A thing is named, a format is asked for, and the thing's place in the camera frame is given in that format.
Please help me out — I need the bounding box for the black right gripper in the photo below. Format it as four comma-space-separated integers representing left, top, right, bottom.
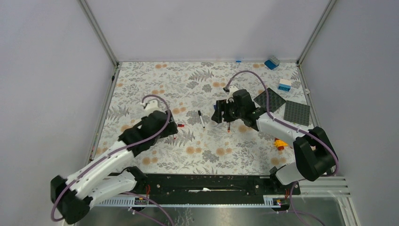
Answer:
211, 99, 244, 124

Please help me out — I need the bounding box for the white marker black tip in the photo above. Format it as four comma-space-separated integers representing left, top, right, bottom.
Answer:
198, 110, 205, 128

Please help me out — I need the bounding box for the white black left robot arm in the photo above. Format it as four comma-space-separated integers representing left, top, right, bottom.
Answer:
50, 110, 178, 224

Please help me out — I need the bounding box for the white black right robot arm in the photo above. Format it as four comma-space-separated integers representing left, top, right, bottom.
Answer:
211, 89, 338, 194

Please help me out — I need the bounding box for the dark green lego baseplate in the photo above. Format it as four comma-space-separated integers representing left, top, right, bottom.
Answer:
254, 88, 286, 113

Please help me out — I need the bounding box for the white blue lego brick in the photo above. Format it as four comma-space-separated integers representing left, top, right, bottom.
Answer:
278, 79, 292, 92

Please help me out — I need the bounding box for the floral table mat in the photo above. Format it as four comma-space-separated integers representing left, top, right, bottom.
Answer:
92, 62, 307, 175

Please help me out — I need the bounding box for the colourful lego brick pile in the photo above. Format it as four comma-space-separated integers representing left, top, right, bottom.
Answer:
274, 138, 288, 151

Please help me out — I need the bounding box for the grey lego baseplate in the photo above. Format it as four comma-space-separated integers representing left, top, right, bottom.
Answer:
283, 100, 311, 126

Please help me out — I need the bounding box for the blue grey lego brick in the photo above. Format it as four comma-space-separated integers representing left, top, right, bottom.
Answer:
264, 55, 280, 70

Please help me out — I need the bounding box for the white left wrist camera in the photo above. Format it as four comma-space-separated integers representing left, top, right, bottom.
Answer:
141, 99, 161, 115

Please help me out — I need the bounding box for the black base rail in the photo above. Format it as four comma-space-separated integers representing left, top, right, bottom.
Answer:
131, 174, 301, 205

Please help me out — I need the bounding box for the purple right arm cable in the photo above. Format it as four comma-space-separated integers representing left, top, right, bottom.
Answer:
225, 70, 340, 226

